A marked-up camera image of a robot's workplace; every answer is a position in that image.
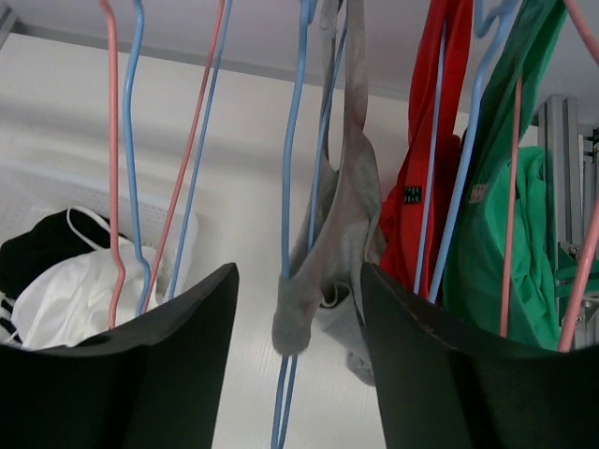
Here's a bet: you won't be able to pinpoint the aluminium frame right post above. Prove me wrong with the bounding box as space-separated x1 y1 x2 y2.
531 95 599 347

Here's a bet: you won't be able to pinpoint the white tank top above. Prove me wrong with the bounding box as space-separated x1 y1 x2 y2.
0 205 165 350

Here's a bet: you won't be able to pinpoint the white plastic basket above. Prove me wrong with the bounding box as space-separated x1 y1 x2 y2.
1 158 198 297

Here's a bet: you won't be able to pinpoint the light blue hanger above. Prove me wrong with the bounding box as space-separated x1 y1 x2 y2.
428 0 518 304
270 1 347 448
122 0 234 314

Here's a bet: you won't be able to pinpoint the grey tank top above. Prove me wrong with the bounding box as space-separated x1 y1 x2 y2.
271 1 386 385

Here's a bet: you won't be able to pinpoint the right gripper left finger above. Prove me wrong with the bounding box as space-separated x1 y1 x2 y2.
1 263 239 448

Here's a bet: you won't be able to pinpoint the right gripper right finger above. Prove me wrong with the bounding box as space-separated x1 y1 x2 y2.
360 263 598 448

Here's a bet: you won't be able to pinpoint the green tank top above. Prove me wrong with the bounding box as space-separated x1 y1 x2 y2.
442 0 570 350

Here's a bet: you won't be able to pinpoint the red tank top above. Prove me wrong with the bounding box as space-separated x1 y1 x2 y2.
379 0 473 298

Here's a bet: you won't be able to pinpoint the black tank top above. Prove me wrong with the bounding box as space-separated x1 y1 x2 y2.
1 207 110 299

